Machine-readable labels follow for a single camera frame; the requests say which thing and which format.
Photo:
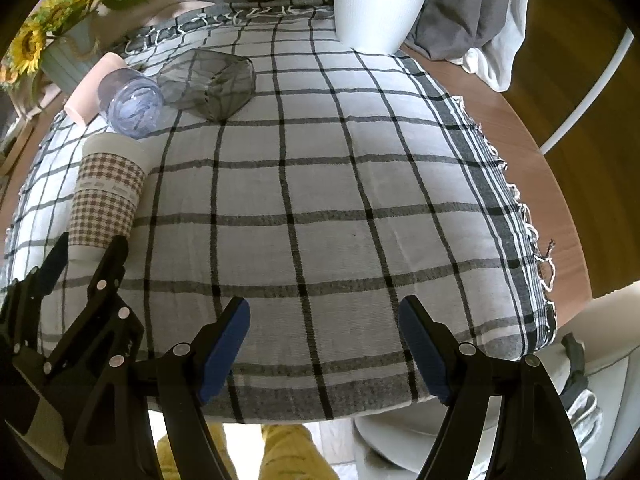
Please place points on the houndstooth paper cup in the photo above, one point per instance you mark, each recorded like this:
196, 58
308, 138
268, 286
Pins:
108, 188

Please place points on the sunflower bouquet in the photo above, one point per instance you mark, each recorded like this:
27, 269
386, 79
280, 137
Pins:
49, 22

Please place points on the checked grey tablecloth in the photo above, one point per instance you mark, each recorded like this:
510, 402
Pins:
348, 182

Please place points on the yellow trousers leg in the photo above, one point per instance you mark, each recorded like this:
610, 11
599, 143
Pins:
289, 453

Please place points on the white hoop stand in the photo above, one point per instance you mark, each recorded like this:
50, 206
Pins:
594, 92

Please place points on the white grey cloth pile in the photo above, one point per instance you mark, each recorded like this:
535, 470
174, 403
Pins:
601, 398

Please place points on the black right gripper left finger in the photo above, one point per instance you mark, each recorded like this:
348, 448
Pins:
113, 437

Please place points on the clear plastic cup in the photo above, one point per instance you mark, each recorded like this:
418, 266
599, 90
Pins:
130, 102

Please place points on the grey square glass cup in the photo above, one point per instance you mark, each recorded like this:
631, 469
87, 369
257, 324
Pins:
209, 84

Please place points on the pink cup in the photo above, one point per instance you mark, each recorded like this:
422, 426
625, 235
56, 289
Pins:
83, 104

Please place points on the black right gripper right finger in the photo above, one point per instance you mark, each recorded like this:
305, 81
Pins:
534, 439

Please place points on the teal ribbed vase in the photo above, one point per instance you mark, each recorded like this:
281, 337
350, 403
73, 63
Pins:
67, 59

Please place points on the white plant pot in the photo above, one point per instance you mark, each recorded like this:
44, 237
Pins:
375, 26

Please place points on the pink curtain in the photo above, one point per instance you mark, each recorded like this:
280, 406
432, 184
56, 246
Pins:
111, 26

